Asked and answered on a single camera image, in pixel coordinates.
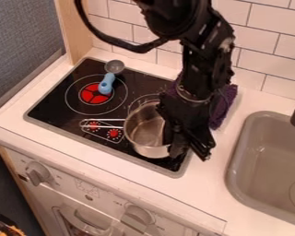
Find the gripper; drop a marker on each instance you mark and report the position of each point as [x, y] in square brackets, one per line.
[185, 112]

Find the purple cloth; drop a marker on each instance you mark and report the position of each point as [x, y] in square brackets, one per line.
[222, 104]

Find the silver pot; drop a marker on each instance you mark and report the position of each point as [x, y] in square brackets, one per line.
[148, 132]

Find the blue and grey spoon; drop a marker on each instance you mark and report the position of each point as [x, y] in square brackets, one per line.
[107, 83]

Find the toy stove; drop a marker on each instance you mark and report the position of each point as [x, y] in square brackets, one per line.
[68, 110]

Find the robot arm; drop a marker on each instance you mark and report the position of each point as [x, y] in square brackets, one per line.
[203, 46]

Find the toy sink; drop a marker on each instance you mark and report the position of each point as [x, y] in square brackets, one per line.
[269, 166]

